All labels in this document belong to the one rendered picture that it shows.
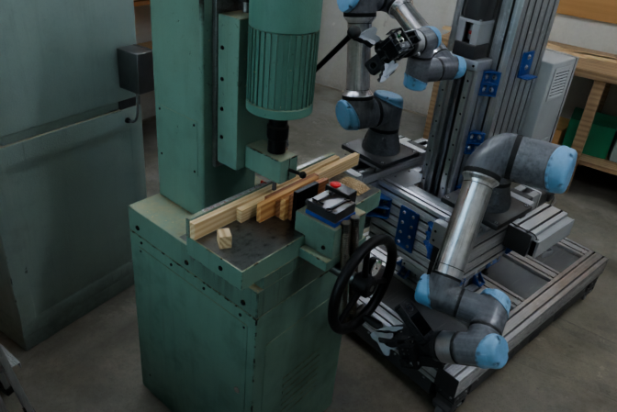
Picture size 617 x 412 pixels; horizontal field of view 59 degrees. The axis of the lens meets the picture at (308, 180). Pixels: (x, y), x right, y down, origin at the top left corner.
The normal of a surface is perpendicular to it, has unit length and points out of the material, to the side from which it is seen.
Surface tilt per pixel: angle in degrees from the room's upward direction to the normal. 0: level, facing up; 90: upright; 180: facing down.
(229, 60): 90
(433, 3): 90
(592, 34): 90
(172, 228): 0
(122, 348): 0
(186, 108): 90
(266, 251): 0
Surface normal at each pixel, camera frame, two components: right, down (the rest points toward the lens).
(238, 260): 0.08, -0.88
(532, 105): -0.75, 0.26
